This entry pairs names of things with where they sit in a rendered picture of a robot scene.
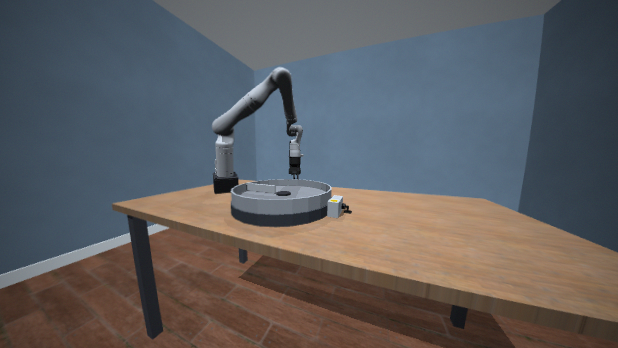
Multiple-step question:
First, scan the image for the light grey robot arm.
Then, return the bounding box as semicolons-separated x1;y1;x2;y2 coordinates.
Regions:
212;67;303;177

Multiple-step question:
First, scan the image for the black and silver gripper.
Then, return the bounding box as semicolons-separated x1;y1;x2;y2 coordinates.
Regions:
289;149;303;179

